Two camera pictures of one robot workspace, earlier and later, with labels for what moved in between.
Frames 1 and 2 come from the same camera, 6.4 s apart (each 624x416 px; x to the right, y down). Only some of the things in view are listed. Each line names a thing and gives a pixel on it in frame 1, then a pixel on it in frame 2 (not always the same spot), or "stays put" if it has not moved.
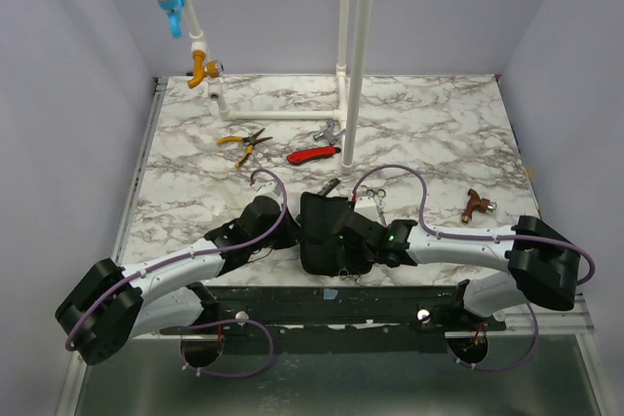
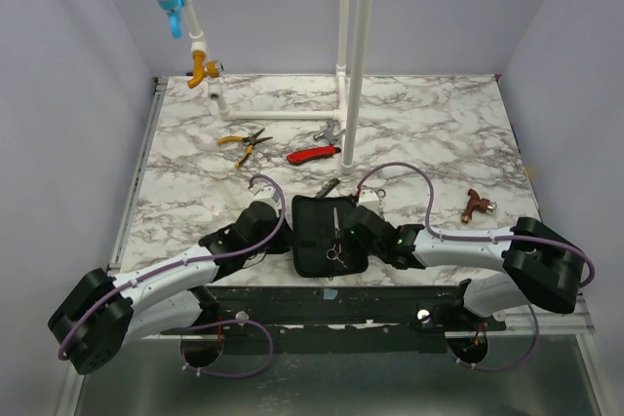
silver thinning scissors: x=377 y=196 stays put
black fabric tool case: x=323 y=252 stays put
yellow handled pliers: x=252 y=139 stays put
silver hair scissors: x=343 y=275 to x=334 y=252
